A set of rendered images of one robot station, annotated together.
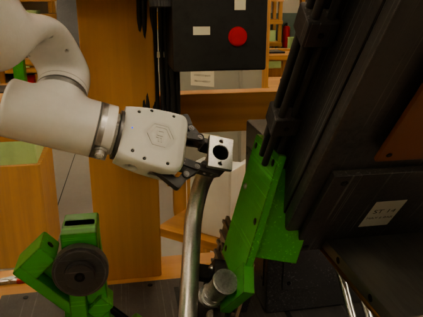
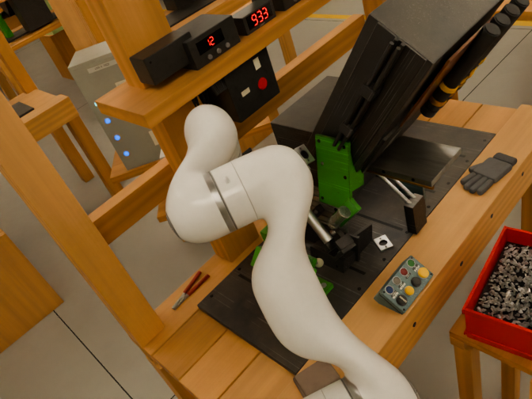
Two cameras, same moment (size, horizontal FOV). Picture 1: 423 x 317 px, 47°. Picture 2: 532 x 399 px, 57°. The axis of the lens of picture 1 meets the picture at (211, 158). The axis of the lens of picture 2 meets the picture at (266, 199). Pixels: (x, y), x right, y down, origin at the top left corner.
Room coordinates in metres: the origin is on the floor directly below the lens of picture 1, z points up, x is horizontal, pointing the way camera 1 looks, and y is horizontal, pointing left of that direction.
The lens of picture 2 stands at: (-0.26, 0.55, 1.99)
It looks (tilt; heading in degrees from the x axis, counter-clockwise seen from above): 37 degrees down; 337
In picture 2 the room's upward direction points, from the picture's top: 21 degrees counter-clockwise
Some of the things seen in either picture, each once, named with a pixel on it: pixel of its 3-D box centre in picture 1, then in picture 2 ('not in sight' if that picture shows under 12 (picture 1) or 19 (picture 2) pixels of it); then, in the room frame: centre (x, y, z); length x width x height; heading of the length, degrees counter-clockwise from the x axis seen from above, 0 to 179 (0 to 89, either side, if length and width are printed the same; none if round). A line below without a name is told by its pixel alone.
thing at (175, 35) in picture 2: not in sight; (165, 57); (0.92, 0.17, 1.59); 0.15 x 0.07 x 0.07; 100
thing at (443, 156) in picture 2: (373, 244); (385, 153); (0.67, -0.25, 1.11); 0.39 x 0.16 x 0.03; 10
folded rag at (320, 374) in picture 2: not in sight; (316, 378); (0.39, 0.33, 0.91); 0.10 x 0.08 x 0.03; 79
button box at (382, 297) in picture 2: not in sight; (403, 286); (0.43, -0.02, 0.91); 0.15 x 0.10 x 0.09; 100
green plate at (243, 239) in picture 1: (270, 208); (340, 166); (0.68, -0.09, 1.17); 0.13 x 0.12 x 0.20; 100
